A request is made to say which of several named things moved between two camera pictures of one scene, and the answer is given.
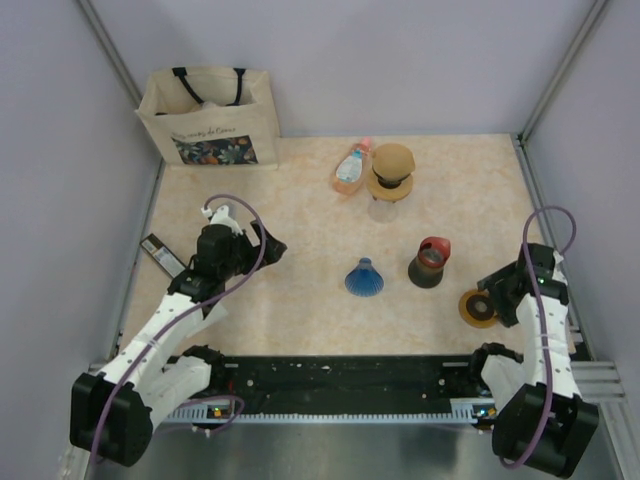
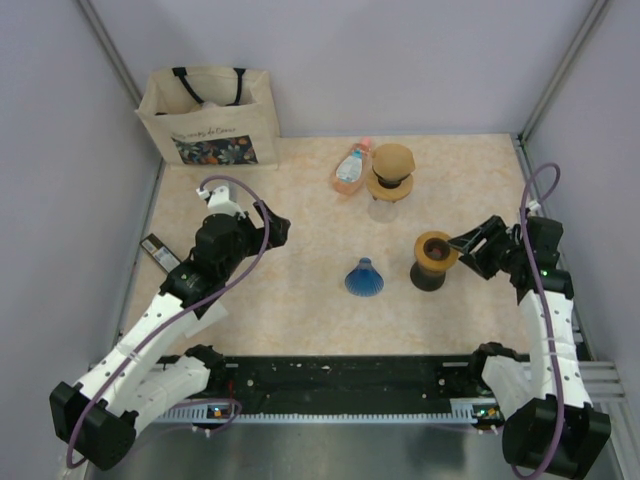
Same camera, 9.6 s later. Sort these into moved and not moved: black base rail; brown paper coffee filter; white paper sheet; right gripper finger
Moved: right gripper finger
Not moved: black base rail; brown paper coffee filter; white paper sheet
